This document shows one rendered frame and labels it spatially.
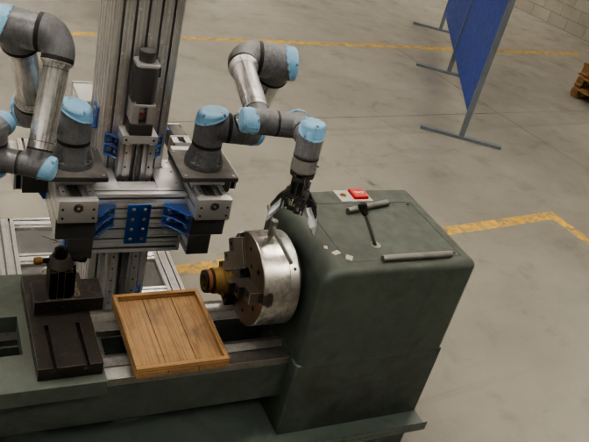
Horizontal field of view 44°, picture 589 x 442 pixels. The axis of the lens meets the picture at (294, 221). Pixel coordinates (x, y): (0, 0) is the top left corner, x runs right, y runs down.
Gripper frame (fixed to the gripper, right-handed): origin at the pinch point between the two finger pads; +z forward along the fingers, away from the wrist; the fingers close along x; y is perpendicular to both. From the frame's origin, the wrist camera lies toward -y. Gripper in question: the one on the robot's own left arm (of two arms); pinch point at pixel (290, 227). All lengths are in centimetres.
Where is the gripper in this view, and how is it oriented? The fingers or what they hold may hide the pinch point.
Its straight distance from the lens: 219.4
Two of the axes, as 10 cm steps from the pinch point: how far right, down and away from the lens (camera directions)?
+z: -2.1, 8.6, 4.6
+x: 9.5, 2.9, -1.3
